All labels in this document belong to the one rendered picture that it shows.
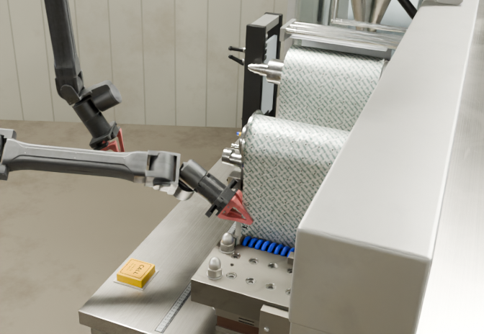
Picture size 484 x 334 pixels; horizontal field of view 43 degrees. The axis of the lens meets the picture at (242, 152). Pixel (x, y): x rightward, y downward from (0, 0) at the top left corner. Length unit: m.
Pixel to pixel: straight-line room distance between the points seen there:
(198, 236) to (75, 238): 1.68
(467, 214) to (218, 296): 0.64
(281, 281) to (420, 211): 0.94
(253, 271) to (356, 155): 0.90
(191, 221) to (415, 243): 1.39
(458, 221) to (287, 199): 0.60
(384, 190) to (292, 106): 1.12
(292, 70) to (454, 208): 0.75
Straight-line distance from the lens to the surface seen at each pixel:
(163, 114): 4.45
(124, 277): 1.52
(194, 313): 1.45
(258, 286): 1.32
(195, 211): 1.79
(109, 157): 1.40
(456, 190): 0.91
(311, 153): 1.31
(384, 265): 0.38
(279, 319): 1.28
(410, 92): 0.62
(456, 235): 0.81
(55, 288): 3.00
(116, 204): 3.54
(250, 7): 4.17
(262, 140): 1.34
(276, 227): 1.42
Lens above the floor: 1.86
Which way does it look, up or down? 27 degrees down
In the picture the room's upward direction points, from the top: 3 degrees clockwise
